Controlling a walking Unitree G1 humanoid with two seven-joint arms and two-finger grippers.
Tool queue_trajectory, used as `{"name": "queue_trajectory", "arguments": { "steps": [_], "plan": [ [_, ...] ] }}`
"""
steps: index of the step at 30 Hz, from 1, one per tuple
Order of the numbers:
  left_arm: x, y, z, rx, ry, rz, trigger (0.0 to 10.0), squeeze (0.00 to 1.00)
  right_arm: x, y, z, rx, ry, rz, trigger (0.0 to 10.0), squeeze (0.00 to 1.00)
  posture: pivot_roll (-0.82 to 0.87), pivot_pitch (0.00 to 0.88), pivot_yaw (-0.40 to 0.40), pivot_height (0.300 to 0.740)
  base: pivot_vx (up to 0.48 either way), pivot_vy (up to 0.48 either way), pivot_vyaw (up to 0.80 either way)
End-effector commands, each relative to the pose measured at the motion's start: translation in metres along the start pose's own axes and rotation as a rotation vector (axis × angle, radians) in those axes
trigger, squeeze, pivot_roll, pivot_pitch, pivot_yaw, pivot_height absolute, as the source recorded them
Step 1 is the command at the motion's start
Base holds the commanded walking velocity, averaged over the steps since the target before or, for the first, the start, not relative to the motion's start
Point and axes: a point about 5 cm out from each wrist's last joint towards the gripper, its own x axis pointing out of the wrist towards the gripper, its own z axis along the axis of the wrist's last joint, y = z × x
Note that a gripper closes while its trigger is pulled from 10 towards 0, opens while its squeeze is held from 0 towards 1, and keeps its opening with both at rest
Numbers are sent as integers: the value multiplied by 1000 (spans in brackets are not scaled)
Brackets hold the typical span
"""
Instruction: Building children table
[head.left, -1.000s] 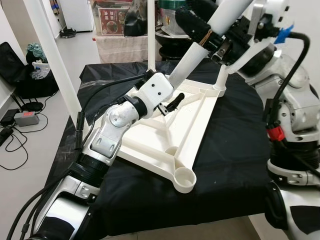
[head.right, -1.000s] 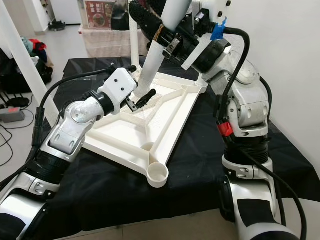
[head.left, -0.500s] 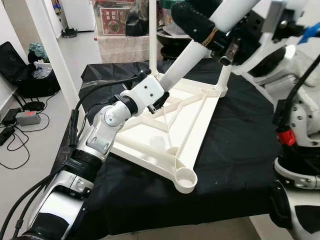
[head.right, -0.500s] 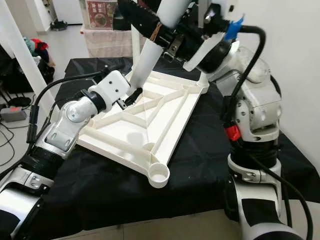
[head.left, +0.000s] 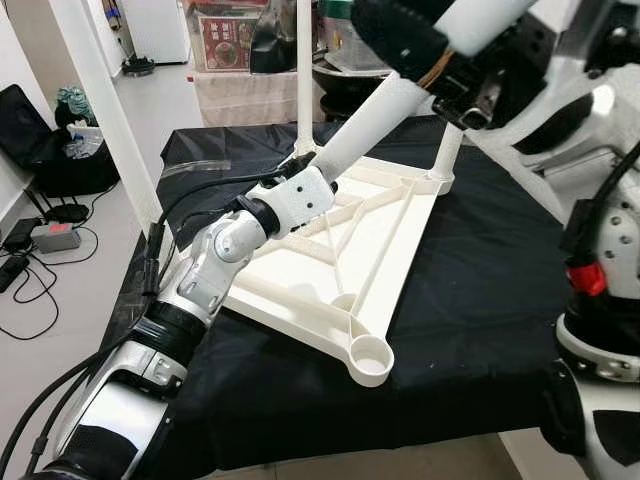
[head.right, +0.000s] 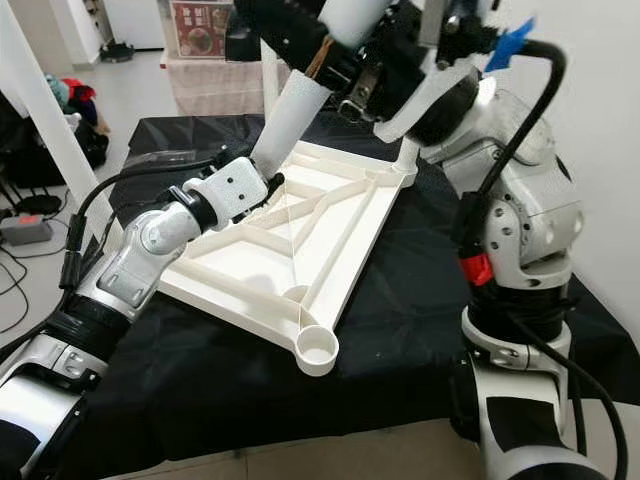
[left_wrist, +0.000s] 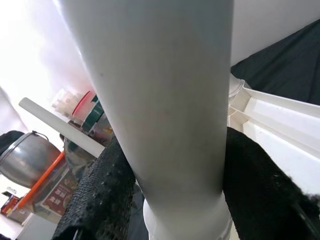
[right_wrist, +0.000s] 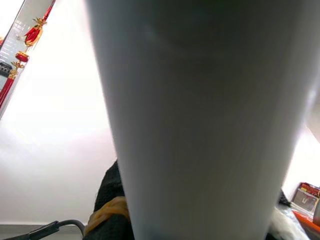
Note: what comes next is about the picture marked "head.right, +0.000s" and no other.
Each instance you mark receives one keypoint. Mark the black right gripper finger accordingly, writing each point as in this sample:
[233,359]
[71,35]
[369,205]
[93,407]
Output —
[285,30]

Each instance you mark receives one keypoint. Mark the white plastic table top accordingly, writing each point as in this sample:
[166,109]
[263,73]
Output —
[260,280]

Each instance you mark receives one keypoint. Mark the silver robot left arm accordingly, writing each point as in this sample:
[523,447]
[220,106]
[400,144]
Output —
[140,250]

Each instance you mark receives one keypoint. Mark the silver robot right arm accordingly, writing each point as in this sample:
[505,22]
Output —
[520,200]

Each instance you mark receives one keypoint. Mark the small black bag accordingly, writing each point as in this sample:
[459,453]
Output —
[242,38]

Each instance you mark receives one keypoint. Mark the red printed cardboard box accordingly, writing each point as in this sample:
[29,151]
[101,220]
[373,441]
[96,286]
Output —
[200,28]

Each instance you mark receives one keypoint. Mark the beige fabric ottoman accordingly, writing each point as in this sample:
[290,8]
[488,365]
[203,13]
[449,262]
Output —
[210,88]

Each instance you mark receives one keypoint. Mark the clear tape patch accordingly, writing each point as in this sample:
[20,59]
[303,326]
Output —
[160,160]

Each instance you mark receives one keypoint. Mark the white cabinet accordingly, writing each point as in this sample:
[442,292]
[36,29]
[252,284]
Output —
[135,22]

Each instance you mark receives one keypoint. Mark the black footwear pile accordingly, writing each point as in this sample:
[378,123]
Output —
[117,54]

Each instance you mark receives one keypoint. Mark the black duffel bag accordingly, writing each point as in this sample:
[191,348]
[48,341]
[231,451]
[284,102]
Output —
[70,160]

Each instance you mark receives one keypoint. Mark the colourful clothes pile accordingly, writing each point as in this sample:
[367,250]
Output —
[68,95]

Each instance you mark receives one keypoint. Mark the black router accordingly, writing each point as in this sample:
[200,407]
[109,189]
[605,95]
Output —
[38,205]

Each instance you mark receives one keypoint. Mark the grey electronic box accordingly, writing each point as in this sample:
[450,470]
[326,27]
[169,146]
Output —
[25,230]

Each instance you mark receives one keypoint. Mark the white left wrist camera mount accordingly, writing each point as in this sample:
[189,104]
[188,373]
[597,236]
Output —
[228,190]

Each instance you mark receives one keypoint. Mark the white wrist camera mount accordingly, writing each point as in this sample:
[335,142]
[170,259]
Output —
[228,190]
[430,100]

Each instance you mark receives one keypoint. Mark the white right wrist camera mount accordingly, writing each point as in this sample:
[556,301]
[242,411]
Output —
[430,100]

